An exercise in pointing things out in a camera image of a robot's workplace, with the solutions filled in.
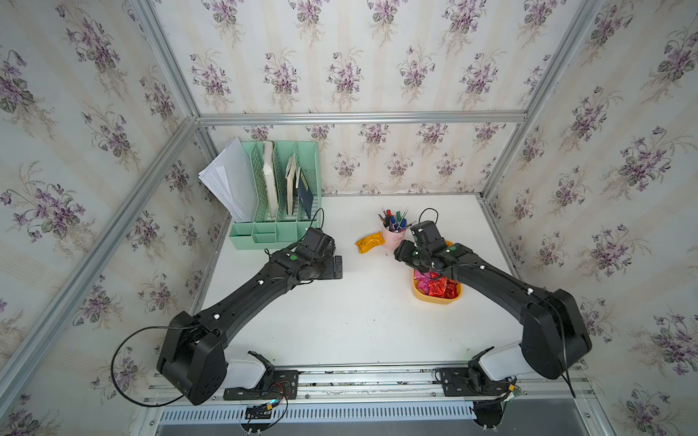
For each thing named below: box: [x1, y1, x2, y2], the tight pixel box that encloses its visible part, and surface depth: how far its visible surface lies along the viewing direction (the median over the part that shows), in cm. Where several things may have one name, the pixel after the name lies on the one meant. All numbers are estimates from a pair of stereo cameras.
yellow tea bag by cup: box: [354, 231, 386, 255], surface depth 103 cm
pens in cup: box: [378, 205, 418, 234], surface depth 100 cm
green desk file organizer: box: [229, 139, 322, 251], surface depth 104 cm
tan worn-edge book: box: [285, 154, 297, 216], surface depth 103 cm
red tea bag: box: [428, 276, 449, 298], surface depth 88 cm
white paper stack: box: [198, 136, 259, 223], surface depth 99 cm
